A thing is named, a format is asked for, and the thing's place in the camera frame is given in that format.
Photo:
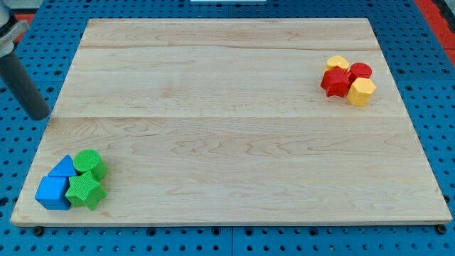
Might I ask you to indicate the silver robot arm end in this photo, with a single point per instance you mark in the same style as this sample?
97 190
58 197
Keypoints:
11 29

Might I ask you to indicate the red star block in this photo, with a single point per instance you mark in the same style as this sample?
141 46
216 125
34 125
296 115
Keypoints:
336 82

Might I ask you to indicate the green star block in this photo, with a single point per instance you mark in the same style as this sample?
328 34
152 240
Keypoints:
85 191

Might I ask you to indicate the blue cube block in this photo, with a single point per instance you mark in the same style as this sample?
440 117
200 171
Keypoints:
51 193

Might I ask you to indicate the wooden board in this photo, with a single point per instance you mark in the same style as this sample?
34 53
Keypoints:
224 122

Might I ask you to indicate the yellow heart block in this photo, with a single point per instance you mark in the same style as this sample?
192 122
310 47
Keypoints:
337 61

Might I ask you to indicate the yellow hexagon block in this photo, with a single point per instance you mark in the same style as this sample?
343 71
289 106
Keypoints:
361 91

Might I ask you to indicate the green cylinder block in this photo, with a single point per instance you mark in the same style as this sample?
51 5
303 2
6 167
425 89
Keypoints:
90 161

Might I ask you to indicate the red cylinder block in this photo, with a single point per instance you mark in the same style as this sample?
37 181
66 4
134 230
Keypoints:
359 70

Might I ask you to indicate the blue triangle block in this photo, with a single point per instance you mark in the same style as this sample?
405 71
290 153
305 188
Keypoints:
64 168

